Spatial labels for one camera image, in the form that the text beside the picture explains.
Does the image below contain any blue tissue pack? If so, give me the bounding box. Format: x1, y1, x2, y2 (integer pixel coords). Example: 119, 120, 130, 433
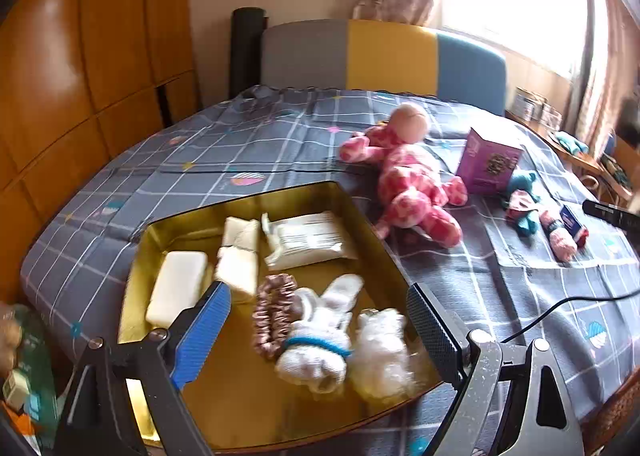
560, 205, 586, 242

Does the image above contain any pink microfiber towel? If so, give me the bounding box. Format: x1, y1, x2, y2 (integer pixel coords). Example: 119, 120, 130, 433
539, 209, 577, 262

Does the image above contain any white sponge block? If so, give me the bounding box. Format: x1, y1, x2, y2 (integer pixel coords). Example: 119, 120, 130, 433
145, 251, 208, 328

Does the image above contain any white fluffy cloth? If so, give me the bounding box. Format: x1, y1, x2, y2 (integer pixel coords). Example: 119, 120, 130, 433
347, 307, 414, 402

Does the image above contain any brown satin scrunchie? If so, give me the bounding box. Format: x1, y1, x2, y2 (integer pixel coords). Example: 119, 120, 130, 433
252, 274, 303, 362

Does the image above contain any teal plush bear pink scarf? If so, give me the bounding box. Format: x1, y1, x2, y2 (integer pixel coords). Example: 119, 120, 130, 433
502, 170, 540, 237

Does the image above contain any cream cloth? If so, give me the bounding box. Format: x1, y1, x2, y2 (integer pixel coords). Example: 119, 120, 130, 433
215, 216, 259, 304

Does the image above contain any white wet wipes pack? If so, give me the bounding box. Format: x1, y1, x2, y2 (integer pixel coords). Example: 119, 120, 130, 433
262, 211, 358, 272

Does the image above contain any red plush toy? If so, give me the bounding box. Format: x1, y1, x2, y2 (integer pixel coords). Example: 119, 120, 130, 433
574, 227, 589, 248

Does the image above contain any teal object on desk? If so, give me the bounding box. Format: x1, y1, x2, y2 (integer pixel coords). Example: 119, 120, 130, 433
554, 131, 589, 156

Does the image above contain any glass side table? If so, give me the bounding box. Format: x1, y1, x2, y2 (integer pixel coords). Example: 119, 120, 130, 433
1, 303, 58, 455

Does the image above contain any gold metal tray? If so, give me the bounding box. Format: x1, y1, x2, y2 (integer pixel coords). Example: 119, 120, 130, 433
118, 182, 440, 453

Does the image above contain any white tin canister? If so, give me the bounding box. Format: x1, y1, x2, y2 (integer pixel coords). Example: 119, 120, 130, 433
509, 87, 546, 122

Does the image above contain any purple cardboard box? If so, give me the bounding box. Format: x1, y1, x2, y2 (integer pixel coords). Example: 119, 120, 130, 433
456, 127, 523, 195

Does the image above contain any grey plaid bed cover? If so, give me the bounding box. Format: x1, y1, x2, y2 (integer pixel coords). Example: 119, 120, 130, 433
19, 85, 640, 456

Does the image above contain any pink giraffe plush toy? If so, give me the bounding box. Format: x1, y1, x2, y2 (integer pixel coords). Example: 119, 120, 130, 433
338, 102, 468, 248

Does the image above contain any wooden wardrobe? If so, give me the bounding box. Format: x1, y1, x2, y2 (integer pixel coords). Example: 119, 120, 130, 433
1, 0, 200, 303

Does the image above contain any yellow blue grey headboard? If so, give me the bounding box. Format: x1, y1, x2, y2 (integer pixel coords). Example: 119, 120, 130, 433
260, 19, 506, 116

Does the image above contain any black rolled mat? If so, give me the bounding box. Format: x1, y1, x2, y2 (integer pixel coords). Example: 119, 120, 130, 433
228, 7, 268, 98

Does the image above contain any black cable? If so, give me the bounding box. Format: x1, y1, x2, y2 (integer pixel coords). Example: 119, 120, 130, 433
501, 287, 640, 345

